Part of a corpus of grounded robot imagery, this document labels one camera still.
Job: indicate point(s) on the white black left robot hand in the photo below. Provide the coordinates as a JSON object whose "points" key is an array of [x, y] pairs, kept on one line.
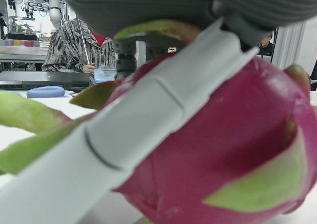
{"points": [[153, 105]]}

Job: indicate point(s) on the red dragon fruit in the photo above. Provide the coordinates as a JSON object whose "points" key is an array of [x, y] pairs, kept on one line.
{"points": [[223, 134]]}

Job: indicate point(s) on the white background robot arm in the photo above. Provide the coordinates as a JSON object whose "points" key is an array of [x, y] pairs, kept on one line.
{"points": [[55, 11]]}

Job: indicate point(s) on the blue grey teach pendant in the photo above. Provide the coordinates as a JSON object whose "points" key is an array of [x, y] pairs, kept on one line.
{"points": [[104, 75]]}

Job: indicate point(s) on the person in striped jacket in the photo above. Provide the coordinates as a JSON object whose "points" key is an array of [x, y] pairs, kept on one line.
{"points": [[64, 48]]}

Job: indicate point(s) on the blue headphones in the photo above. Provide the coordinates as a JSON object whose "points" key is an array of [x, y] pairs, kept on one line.
{"points": [[44, 92]]}

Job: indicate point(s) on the black laptop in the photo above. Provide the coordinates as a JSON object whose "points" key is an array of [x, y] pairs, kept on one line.
{"points": [[37, 78]]}

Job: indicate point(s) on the person in dark clothes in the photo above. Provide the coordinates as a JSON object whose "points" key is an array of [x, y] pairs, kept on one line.
{"points": [[266, 46]]}

